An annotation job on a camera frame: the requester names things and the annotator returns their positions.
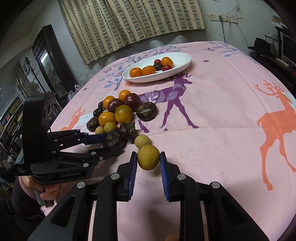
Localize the red cherry tomato on plate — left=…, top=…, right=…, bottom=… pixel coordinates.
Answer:
left=162, top=65, right=173, bottom=71

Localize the beige checked curtain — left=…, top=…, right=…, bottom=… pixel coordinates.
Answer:
left=58, top=1, right=205, bottom=65

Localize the black monitor on shelf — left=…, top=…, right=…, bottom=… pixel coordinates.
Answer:
left=280, top=32, right=296, bottom=67

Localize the yellow longan in pile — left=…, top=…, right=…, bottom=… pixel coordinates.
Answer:
left=95, top=126, right=105, bottom=135
left=104, top=121, right=117, bottom=133

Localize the white plastic bag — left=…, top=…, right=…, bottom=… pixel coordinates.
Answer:
left=67, top=84, right=82, bottom=102

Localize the wall power strip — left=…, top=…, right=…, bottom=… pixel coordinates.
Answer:
left=207, top=13, right=238, bottom=24

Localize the dark framed mirror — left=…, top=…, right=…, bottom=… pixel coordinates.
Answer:
left=32, top=25, right=76, bottom=101

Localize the small dark cherry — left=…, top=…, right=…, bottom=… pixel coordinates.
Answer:
left=98, top=101, right=105, bottom=110

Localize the dark water chestnut on plate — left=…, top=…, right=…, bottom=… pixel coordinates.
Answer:
left=153, top=63, right=163, bottom=71

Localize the right hand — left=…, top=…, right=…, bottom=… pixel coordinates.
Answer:
left=165, top=235, right=179, bottom=241

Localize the large orange fruit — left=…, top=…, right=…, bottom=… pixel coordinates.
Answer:
left=161, top=57, right=174, bottom=67

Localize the dark chestnut in pile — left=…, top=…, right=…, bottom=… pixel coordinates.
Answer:
left=86, top=116, right=100, bottom=132

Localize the white oval plate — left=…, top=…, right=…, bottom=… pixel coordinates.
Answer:
left=122, top=53, right=192, bottom=83

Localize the dark chestnut beside longans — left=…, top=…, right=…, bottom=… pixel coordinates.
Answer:
left=119, top=121, right=138, bottom=143

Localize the mandarin orange on plate right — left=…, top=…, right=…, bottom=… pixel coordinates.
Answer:
left=142, top=65, right=156, bottom=76

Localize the dark purple plum left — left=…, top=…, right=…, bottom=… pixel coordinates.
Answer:
left=107, top=98, right=123, bottom=113

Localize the mandarin orange on plate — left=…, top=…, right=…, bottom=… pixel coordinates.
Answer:
left=142, top=65, right=156, bottom=76
left=129, top=67, right=142, bottom=78

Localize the yellow orange fruit right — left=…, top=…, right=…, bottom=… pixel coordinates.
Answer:
left=115, top=105, right=133, bottom=123

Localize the yellow green longan behind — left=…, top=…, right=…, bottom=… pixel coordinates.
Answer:
left=134, top=135, right=151, bottom=149

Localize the dark purple plum right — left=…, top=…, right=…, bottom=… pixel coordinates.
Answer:
left=123, top=93, right=142, bottom=112

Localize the small orange fruit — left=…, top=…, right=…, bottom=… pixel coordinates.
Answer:
left=103, top=95, right=115, bottom=109
left=118, top=89, right=131, bottom=101

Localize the yellow green longan front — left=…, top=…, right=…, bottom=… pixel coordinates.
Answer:
left=137, top=144, right=160, bottom=171

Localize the pink deer print tablecloth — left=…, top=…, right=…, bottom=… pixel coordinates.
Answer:
left=51, top=41, right=295, bottom=240

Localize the yellow longan in pile right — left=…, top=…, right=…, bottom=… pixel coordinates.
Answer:
left=104, top=121, right=117, bottom=133

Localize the dark purple plum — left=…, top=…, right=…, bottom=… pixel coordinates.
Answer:
left=123, top=93, right=142, bottom=112
left=107, top=98, right=123, bottom=113

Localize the yellow orange fruit left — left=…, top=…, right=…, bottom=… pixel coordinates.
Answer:
left=98, top=111, right=116, bottom=127

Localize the yellow orange fruit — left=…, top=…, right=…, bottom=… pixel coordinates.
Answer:
left=98, top=111, right=116, bottom=127
left=115, top=105, right=133, bottom=123

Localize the yellow green longan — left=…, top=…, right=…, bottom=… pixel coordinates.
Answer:
left=134, top=135, right=151, bottom=149
left=137, top=144, right=160, bottom=171

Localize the yellow longan in pile left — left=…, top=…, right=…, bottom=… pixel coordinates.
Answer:
left=95, top=126, right=105, bottom=135

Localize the dark spiky chestnut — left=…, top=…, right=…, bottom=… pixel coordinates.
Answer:
left=103, top=129, right=127, bottom=156

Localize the left hand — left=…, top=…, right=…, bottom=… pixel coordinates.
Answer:
left=18, top=176, right=62, bottom=200

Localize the mandarin orange on plate left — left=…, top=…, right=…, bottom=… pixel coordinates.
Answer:
left=129, top=67, right=142, bottom=78

